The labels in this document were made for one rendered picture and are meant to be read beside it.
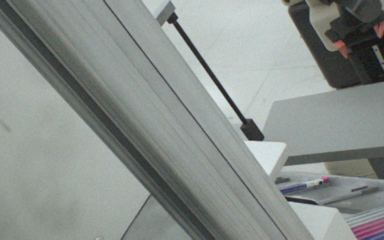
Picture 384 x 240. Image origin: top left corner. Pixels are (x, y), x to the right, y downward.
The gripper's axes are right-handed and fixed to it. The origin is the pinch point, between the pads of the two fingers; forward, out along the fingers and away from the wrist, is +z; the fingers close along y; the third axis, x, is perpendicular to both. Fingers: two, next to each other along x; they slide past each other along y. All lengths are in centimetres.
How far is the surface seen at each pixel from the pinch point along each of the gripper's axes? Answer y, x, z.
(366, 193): -22.3, -41.3, -4.6
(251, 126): -36, -44, -40
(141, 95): -40, -89, -91
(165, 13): -38, -40, -63
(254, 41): -3, 157, 109
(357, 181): -21.8, -35.3, -1.1
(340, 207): -29, -48, -15
